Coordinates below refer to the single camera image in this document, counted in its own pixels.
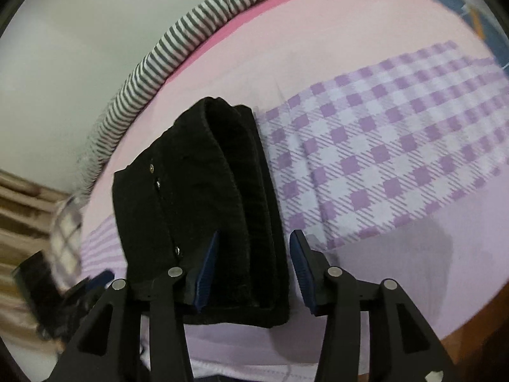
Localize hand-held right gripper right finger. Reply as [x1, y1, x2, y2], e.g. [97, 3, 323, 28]
[289, 230, 458, 382]

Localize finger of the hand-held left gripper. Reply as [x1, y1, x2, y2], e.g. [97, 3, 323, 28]
[64, 270, 116, 311]

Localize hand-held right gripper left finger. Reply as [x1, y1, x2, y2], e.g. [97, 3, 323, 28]
[48, 230, 220, 382]

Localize black pants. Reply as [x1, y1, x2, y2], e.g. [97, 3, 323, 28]
[111, 96, 290, 329]

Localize white grey plaid cloth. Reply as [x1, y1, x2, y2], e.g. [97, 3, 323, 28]
[50, 195, 84, 291]

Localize pink checked bed sheet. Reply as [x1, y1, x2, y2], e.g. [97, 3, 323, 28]
[77, 0, 509, 378]

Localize brown wooden bed frame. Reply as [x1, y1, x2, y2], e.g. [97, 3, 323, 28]
[358, 282, 509, 382]

